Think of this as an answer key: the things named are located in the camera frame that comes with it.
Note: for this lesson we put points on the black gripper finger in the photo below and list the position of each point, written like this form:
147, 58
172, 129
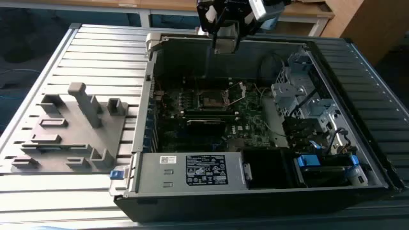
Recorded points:
250, 28
218, 33

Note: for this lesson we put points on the silver CPU plate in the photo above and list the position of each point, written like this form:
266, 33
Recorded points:
227, 46

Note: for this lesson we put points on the RAM slot black clips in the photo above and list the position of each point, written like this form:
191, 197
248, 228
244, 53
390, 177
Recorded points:
208, 115
208, 110

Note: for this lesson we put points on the RAM slot white clips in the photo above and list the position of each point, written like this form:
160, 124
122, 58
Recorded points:
208, 118
208, 112

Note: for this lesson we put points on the silver metal drive cage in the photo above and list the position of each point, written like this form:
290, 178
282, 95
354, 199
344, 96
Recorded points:
283, 92

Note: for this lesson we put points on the wooden cabinet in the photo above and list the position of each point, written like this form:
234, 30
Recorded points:
367, 24

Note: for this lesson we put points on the green motherboard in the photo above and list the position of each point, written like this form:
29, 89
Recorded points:
252, 119

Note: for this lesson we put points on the black graphics card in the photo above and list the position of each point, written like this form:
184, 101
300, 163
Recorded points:
204, 129

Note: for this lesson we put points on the dark chipset heatsink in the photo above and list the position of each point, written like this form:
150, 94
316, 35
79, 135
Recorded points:
236, 143

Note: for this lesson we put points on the blue disk carrier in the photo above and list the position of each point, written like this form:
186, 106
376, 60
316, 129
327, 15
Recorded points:
308, 160

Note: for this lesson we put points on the grey parts rack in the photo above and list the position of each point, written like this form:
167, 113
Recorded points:
80, 134

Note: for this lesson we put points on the silver power supply unit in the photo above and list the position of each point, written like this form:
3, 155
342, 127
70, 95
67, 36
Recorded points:
154, 175

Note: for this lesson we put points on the blue case latch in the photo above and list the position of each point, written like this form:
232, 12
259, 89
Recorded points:
115, 175

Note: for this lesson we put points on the black PC case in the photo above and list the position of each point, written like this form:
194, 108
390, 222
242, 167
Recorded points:
224, 208

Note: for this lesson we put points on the wooden desk white frame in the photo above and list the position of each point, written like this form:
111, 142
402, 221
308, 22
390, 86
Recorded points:
307, 13

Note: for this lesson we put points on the black plastic drive bracket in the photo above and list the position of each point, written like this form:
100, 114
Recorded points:
300, 129

